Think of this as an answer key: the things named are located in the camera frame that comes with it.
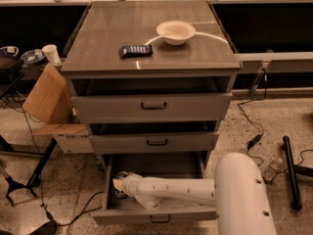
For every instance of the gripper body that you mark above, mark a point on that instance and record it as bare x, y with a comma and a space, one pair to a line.
128, 184

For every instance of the brown cardboard box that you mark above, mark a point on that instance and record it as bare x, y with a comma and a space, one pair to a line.
49, 102

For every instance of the clear plastic water bottle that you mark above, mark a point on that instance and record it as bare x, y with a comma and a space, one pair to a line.
272, 169

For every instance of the white paper cup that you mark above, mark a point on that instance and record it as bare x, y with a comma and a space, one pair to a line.
52, 55

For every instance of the white paper bowl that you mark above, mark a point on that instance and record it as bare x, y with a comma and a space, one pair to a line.
175, 32

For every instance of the grey middle drawer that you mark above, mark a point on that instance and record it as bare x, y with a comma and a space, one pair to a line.
154, 142

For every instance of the grey drawer cabinet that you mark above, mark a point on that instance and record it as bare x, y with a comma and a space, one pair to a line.
151, 76

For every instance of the dark blue snack packet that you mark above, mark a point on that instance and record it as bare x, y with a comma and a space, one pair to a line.
134, 51

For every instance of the black floor stand right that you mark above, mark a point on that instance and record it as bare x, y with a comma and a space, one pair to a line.
294, 170

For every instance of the blue pepsi can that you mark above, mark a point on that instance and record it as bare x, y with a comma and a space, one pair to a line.
118, 194

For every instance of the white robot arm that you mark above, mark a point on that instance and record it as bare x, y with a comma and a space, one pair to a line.
237, 191

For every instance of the grey bottom drawer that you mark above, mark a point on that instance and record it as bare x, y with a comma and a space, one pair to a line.
186, 165

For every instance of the grey top drawer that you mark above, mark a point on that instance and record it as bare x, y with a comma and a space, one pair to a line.
151, 108

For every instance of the grey drawer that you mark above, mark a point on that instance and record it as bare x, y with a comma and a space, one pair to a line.
154, 142
151, 108
186, 165

